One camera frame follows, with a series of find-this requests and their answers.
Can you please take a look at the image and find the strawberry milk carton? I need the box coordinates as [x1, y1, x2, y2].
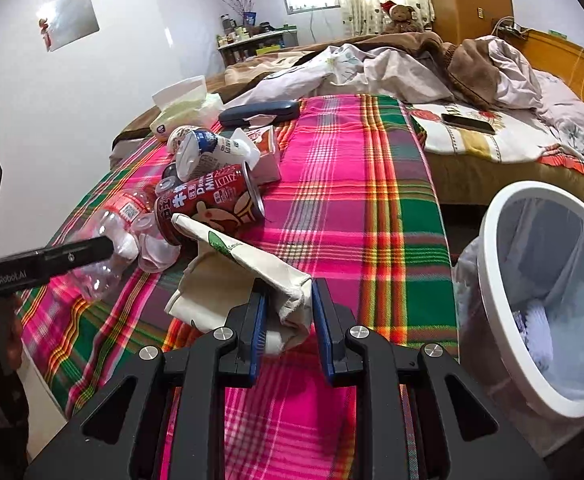
[232, 125, 283, 184]

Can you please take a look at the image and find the pale pink crumpled duvet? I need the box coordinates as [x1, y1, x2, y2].
[487, 37, 584, 162]

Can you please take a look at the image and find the translucent plastic bin liner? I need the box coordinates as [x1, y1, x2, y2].
[454, 195, 584, 397]

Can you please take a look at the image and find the dark blue glasses case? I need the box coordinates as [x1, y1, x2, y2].
[218, 99, 302, 126]

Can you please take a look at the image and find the white paper bag green print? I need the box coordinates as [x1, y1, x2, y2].
[164, 212, 314, 357]

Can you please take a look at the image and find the white blue crushed cup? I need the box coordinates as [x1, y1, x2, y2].
[174, 127, 261, 182]

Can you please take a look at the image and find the crushed clear plastic cup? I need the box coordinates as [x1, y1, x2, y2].
[131, 214, 179, 274]

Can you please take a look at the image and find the black smartphone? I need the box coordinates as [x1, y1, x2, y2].
[440, 112, 497, 135]

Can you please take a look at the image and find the brown fleece blanket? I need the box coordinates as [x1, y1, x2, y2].
[109, 30, 538, 161]

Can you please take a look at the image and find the white round trash bin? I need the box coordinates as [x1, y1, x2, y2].
[453, 181, 584, 421]

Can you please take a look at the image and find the red cartoon drink can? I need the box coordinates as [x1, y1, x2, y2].
[155, 164, 266, 246]

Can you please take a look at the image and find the wooden wardrobe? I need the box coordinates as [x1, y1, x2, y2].
[421, 0, 514, 45]

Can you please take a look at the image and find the silver wall mirror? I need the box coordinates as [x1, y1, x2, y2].
[36, 0, 99, 54]

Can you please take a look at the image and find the patterned paper cup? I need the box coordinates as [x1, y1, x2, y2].
[166, 123, 213, 156]

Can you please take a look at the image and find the wooden headboard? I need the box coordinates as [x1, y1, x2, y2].
[492, 29, 584, 128]

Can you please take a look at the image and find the soft tissue pack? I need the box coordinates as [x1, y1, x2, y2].
[151, 75, 225, 142]

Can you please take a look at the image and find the plaid pink green blanket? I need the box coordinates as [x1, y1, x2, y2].
[19, 92, 460, 480]

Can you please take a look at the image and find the brown teddy bear red hat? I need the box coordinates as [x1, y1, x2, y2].
[379, 1, 427, 35]

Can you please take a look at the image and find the clear plastic bottle red label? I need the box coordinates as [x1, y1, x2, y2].
[66, 185, 164, 302]

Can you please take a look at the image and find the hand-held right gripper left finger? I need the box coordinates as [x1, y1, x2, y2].
[24, 278, 273, 480]

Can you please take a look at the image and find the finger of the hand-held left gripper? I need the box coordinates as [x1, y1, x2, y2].
[36, 236, 116, 282]

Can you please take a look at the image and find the white shelf with bottles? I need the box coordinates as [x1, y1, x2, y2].
[215, 12, 301, 67]

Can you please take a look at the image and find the power strip with cables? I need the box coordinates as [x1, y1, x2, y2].
[491, 16, 530, 40]

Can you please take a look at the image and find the floral bed sheet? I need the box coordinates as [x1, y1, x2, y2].
[408, 101, 584, 177]

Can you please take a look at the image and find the person's left hand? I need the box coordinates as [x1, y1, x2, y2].
[0, 294, 24, 377]

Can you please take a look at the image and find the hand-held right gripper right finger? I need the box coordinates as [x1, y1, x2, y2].
[312, 278, 553, 480]

